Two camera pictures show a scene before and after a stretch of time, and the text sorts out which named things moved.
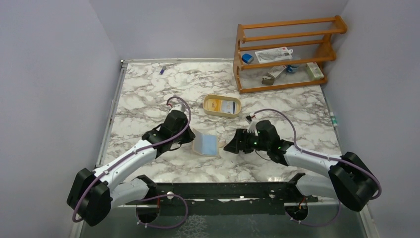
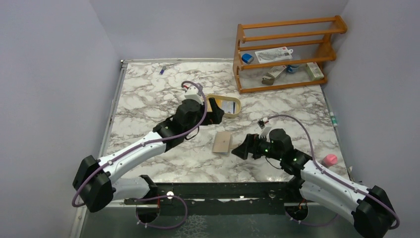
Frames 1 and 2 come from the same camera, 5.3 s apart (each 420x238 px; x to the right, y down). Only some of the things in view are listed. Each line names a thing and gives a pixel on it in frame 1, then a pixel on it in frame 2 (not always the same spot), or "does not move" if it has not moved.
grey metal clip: [272, 74] does not move
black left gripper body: [185, 136] → [208, 112]
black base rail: [225, 198] does not move
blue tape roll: [292, 68] does not move
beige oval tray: [222, 105] does not move
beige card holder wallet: [204, 145] → [222, 144]
